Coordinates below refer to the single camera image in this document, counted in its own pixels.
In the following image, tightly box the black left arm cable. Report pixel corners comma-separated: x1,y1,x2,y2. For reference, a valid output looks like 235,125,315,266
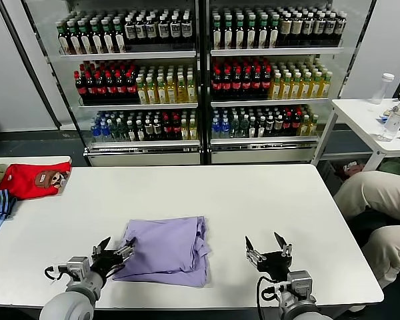
44,265,69,281

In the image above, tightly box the dark drink bottle green cap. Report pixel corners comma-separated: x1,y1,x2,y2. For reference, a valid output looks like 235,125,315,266
213,14,224,49
269,14,280,49
112,17,126,53
223,14,235,49
101,18,115,54
89,19,104,54
78,19,93,55
257,14,269,49
235,14,246,49
246,14,257,49
56,21,71,55
67,20,83,55

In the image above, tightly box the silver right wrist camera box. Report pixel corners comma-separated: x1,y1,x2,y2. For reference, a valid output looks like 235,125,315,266
286,270,313,295

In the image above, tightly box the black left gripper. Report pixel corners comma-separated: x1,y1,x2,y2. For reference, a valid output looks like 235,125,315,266
91,236,137,280

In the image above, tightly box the green fabric bundle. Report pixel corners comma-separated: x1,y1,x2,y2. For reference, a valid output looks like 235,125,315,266
379,157,400,175

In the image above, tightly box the red bear-print garment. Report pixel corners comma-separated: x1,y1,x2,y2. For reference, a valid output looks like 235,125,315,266
0,163,73,201

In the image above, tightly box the black bottle white label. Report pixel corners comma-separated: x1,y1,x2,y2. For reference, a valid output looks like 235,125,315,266
169,14,182,46
181,13,193,45
135,15,147,47
125,15,137,47
145,15,157,46
157,14,170,46

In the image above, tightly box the small white metal-frame table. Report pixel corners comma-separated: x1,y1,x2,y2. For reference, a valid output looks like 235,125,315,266
312,98,400,173

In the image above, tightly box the yellow tea bottle green cap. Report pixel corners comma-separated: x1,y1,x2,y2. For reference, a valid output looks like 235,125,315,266
320,71,332,99
176,75,187,103
136,77,148,105
166,75,177,104
186,74,198,103
156,76,167,104
301,72,311,100
271,72,283,101
291,72,302,100
281,72,292,101
146,77,157,105
310,71,321,99

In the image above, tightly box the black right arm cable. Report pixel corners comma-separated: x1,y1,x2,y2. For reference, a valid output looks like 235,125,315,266
255,275,283,320

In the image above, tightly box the clear bottle white cap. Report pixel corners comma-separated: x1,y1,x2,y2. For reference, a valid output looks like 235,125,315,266
370,73,396,106

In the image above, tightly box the person in beige trousers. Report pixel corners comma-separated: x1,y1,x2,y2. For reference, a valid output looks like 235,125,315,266
333,170,400,290

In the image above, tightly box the red-cap cola bottle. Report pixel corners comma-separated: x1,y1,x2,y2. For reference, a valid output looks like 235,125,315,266
95,71,107,97
125,71,138,97
241,68,253,98
115,71,127,97
74,71,88,99
85,71,97,98
212,68,223,98
251,68,263,98
222,68,233,98
261,68,273,98
231,68,243,98
105,71,117,97

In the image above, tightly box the beverage display cabinet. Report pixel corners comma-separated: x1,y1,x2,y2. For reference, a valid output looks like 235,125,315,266
20,0,378,167

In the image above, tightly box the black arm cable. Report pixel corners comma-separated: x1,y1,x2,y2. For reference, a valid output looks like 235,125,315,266
44,265,69,281
255,275,283,320

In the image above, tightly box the purple cartoon-print T-shirt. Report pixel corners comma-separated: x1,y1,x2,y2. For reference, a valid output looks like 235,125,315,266
111,215,211,288

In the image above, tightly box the dark bottle beige label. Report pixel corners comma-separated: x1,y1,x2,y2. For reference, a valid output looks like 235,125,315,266
335,11,348,45
314,12,326,46
303,13,315,46
325,12,337,45
291,13,304,47
280,13,292,47

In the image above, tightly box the clear sport bottle beige lid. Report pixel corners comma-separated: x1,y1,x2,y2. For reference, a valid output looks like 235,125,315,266
376,102,400,143

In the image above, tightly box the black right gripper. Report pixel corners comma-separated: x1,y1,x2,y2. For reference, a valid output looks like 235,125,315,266
245,232,293,279

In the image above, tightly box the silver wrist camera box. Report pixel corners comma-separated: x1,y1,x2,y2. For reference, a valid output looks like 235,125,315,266
286,270,313,295
66,255,91,278

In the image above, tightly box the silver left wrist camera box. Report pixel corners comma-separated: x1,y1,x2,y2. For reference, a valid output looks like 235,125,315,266
66,255,91,278

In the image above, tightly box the red white packet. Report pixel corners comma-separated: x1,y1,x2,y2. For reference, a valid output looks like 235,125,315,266
343,161,367,178

